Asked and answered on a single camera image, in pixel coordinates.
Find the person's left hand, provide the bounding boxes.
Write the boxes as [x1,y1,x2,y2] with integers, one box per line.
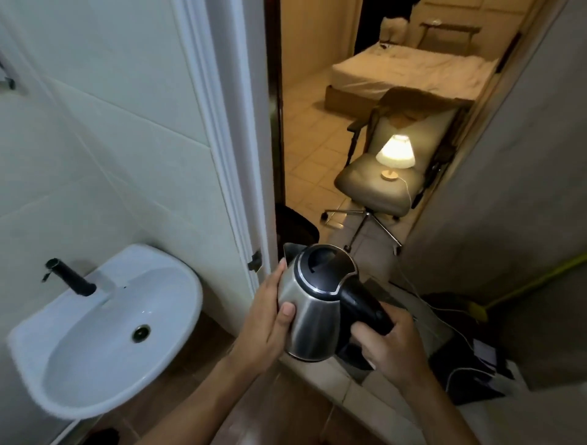
[231,258,297,372]

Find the person's right hand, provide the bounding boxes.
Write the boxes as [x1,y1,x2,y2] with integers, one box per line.
[350,302,430,391]

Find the steel electric kettle black lid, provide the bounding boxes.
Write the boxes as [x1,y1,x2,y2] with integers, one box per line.
[277,243,396,371]

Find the white wash basin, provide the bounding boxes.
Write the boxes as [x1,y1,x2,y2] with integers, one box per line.
[7,243,204,421]

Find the black faucet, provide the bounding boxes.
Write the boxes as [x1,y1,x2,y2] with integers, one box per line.
[42,258,98,298]

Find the person's left forearm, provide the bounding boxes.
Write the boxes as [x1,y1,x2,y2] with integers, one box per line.
[135,353,257,445]

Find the beige office chair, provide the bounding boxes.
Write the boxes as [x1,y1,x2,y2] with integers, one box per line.
[320,87,473,256]

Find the white shade table lamp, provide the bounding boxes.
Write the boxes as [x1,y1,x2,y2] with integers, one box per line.
[375,134,416,182]

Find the grey bathroom door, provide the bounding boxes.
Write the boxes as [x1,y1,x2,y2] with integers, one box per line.
[394,0,587,301]

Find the bed with white sheet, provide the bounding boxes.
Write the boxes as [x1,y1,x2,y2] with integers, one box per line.
[324,42,500,120]

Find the white fluffy pillow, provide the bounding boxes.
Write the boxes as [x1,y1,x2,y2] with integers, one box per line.
[380,16,410,46]

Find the wooden side table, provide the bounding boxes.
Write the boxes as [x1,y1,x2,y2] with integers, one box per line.
[419,20,482,56]

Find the yellow mop handle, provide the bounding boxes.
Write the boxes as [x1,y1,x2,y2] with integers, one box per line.
[467,254,587,322]

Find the white door frame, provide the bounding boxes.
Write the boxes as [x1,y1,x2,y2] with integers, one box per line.
[172,0,278,294]

